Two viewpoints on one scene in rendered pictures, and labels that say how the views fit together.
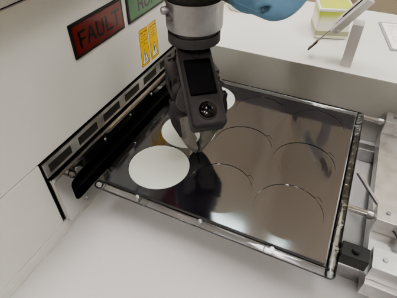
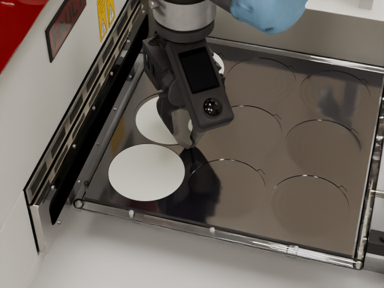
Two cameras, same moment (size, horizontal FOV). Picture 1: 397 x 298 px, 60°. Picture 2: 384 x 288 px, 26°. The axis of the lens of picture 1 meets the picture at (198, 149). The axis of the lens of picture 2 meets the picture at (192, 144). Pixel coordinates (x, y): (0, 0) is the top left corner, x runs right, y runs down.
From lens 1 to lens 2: 0.54 m
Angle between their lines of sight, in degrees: 7
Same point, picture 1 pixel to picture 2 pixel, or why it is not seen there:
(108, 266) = not seen: outside the picture
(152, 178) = (143, 187)
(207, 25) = (203, 18)
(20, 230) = (10, 266)
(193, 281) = not seen: outside the picture
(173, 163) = (163, 166)
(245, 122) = (243, 98)
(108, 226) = (91, 255)
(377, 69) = not seen: outside the picture
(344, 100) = (369, 52)
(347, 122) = (373, 84)
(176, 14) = (170, 11)
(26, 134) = (17, 157)
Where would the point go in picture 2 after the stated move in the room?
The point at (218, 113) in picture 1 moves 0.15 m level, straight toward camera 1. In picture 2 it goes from (224, 110) to (241, 209)
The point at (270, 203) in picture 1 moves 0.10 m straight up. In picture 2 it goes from (288, 199) to (295, 145)
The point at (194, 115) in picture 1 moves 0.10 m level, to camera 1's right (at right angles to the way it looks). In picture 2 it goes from (199, 114) to (283, 104)
